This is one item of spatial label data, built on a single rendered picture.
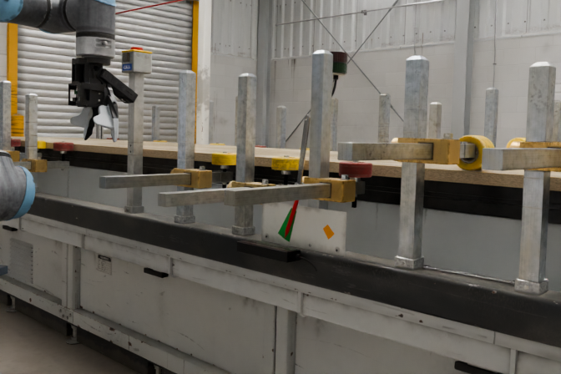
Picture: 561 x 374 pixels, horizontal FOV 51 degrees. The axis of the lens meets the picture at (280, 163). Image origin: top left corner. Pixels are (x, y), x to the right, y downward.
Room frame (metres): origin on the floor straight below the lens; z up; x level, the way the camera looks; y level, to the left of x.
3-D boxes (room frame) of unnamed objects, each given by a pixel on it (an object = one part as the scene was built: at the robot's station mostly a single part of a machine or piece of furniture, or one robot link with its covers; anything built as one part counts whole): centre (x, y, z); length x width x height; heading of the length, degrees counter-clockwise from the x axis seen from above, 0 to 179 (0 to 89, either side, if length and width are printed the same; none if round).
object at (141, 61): (1.91, 0.47, 1.18); 0.07 x 0.07 x 0.08; 48
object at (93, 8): (1.43, 0.46, 1.25); 0.10 x 0.09 x 0.12; 62
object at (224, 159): (1.79, 0.17, 0.85); 0.08 x 0.08 x 0.11
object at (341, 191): (1.38, -0.11, 0.85); 0.13 x 0.06 x 0.05; 48
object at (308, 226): (1.40, -0.05, 0.75); 0.26 x 0.01 x 0.10; 48
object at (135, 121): (1.91, 0.47, 0.93); 0.05 x 0.04 x 0.45; 48
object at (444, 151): (1.21, -0.29, 0.95); 0.13 x 0.06 x 0.05; 48
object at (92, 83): (1.43, 0.46, 1.08); 0.09 x 0.08 x 0.12; 134
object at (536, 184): (1.06, -0.46, 0.87); 0.03 x 0.03 x 0.48; 48
